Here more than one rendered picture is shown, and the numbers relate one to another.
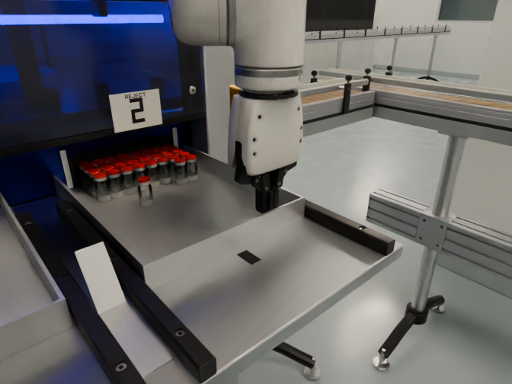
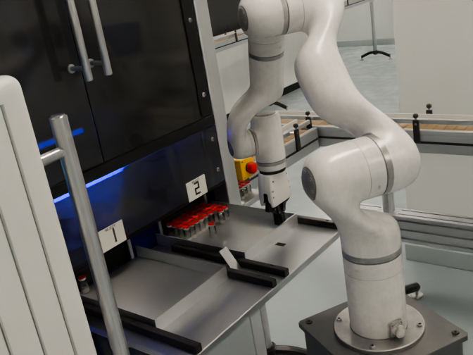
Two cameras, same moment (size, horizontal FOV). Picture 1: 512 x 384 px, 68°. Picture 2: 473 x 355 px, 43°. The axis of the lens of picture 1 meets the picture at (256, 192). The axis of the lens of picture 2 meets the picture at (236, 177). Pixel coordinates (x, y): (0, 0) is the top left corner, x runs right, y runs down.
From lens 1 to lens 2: 1.22 m
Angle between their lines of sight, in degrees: 9
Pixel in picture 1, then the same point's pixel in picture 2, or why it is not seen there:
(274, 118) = (278, 180)
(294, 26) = (281, 144)
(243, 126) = (267, 187)
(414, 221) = not seen: hidden behind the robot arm
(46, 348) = (225, 284)
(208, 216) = (250, 234)
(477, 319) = (450, 295)
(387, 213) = not seen: hidden behind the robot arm
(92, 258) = (225, 253)
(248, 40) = (264, 153)
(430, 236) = not seen: hidden behind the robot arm
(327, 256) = (314, 236)
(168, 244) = (241, 248)
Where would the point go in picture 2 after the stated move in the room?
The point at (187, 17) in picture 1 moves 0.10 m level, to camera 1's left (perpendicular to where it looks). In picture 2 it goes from (241, 151) to (205, 159)
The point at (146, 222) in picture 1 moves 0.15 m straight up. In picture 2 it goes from (222, 243) to (212, 196)
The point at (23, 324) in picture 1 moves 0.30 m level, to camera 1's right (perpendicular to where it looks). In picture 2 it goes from (217, 276) to (329, 248)
